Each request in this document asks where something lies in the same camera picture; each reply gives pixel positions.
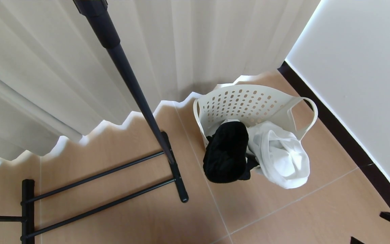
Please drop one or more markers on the white garment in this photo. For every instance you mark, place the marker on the white garment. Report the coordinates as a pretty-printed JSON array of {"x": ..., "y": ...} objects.
[{"x": 283, "y": 159}]

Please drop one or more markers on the beige curtain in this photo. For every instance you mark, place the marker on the beige curtain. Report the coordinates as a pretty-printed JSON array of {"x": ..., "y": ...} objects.
[{"x": 198, "y": 37}]

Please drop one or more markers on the black garment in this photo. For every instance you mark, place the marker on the black garment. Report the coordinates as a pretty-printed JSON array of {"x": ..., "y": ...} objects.
[{"x": 227, "y": 152}]

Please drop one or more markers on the black clothes rack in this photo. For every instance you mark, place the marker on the black clothes rack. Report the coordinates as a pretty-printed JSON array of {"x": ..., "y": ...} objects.
[{"x": 107, "y": 30}]

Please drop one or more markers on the white laundry basket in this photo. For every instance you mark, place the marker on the white laundry basket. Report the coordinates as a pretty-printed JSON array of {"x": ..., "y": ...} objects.
[{"x": 245, "y": 87}]

